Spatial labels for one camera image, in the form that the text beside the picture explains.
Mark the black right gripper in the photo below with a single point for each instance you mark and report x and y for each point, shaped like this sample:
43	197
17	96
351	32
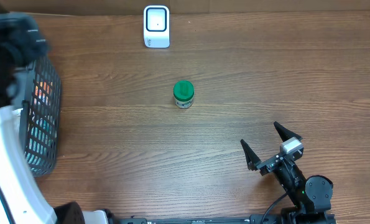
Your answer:
254	160

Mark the green lidded jar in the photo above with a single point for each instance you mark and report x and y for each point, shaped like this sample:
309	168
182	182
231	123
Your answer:
183	94

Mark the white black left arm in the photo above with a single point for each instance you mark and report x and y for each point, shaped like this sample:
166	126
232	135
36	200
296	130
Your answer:
21	201

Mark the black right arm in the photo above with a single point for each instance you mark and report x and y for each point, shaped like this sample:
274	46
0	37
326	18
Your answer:
306	200

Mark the white barcode scanner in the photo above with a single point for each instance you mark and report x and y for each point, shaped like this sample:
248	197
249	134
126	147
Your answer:
156	27

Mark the brown cardboard backboard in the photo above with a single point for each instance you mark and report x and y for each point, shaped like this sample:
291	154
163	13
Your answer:
135	7

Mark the dark grey plastic basket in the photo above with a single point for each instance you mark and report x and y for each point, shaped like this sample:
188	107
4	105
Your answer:
38	124

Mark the orange snack package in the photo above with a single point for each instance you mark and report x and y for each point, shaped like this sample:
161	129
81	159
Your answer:
43	92

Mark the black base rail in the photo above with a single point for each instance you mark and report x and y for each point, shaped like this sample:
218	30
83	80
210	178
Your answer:
197	221

